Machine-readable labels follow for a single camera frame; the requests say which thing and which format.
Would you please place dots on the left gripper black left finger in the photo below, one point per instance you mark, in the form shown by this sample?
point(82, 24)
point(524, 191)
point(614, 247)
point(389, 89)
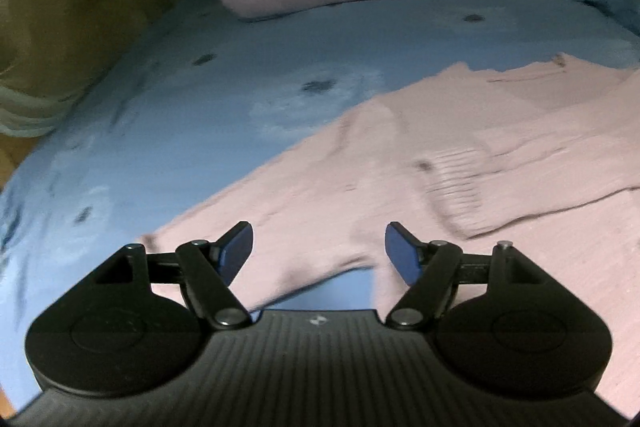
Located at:
point(207, 271)

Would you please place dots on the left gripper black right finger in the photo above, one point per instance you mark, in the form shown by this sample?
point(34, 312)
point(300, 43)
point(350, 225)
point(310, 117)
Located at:
point(431, 271)

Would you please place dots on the pink knitted sweater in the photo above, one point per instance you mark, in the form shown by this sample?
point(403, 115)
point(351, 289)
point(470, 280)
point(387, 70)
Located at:
point(546, 156)

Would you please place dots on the blue dandelion bed sheet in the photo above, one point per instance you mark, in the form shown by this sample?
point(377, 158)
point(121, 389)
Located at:
point(204, 98)

